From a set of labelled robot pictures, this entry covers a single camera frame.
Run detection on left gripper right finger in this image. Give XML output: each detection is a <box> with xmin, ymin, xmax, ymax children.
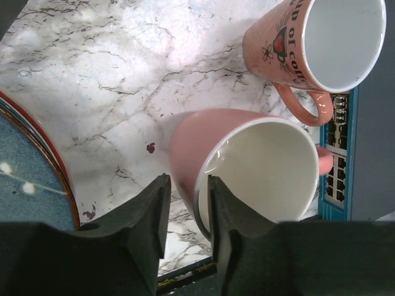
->
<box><xmin>208</xmin><ymin>176</ymin><xmax>394</xmax><ymax>295</ymax></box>

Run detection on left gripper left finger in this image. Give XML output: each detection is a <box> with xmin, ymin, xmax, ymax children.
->
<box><xmin>1</xmin><ymin>174</ymin><xmax>170</xmax><ymax>295</ymax></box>

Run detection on plain pink mug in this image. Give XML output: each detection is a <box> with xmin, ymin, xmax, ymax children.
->
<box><xmin>168</xmin><ymin>109</ymin><xmax>334</xmax><ymax>237</ymax></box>

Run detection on pink printed coffee mug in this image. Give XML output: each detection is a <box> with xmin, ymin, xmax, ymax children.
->
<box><xmin>242</xmin><ymin>1</ymin><xmax>386</xmax><ymax>126</ymax></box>

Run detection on blue ceramic plate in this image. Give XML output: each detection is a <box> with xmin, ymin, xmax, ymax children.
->
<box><xmin>0</xmin><ymin>110</ymin><xmax>78</xmax><ymax>232</ymax></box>

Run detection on red plate under stack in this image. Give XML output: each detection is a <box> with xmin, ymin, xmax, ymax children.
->
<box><xmin>0</xmin><ymin>91</ymin><xmax>81</xmax><ymax>231</ymax></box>

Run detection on blue network switch box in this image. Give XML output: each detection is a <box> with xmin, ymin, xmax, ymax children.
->
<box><xmin>318</xmin><ymin>33</ymin><xmax>394</xmax><ymax>221</ymax></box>

